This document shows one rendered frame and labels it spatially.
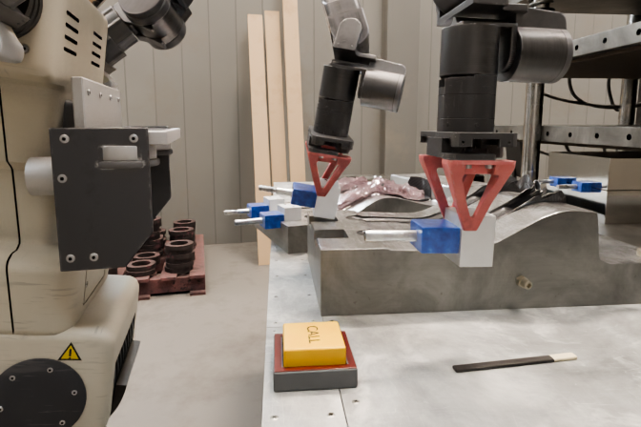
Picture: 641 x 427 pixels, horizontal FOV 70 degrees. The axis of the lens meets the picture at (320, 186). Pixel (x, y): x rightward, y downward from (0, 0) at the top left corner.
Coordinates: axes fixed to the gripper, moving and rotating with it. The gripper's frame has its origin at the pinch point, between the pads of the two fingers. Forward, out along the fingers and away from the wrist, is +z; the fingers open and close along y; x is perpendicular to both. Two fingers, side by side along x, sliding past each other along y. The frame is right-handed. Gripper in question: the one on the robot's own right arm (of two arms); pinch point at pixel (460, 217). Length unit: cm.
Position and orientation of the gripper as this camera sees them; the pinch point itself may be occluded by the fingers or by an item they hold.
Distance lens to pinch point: 51.4
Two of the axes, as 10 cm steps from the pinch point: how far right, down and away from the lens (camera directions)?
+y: -1.0, -1.4, 9.9
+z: -0.1, 9.9, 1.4
